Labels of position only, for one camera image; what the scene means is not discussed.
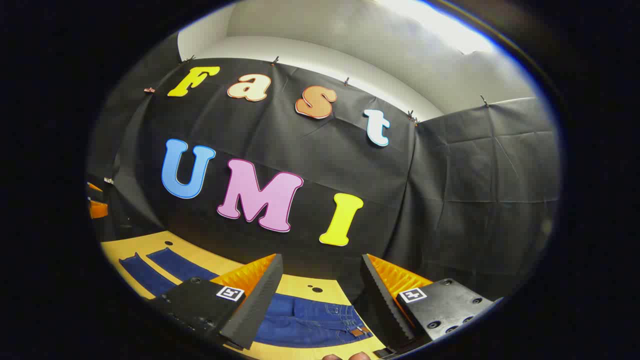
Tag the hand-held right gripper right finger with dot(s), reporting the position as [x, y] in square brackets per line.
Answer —
[382, 310]

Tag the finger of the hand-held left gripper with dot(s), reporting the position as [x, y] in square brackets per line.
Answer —
[95, 187]
[98, 210]

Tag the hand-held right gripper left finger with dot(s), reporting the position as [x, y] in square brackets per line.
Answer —
[260, 305]

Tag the blue denim jeans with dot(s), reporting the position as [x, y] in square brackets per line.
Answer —
[310, 320]

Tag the black backdrop cloth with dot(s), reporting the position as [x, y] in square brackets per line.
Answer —
[450, 175]

